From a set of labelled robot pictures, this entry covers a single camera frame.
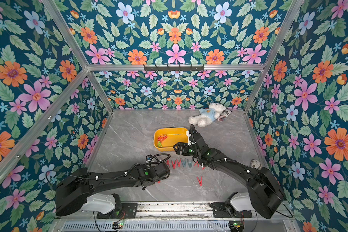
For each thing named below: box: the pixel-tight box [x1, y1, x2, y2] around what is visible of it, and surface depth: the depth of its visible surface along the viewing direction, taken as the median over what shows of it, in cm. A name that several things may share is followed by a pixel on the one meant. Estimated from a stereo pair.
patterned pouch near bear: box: [217, 108, 232, 122], surface depth 113 cm
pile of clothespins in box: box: [157, 133, 168, 148], surface depth 103 cm
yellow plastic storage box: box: [153, 127, 189, 152], surface depth 104 cm
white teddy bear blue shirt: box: [188, 102, 227, 128], surface depth 107 cm
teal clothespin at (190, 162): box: [187, 158, 193, 168], surface depth 92 cm
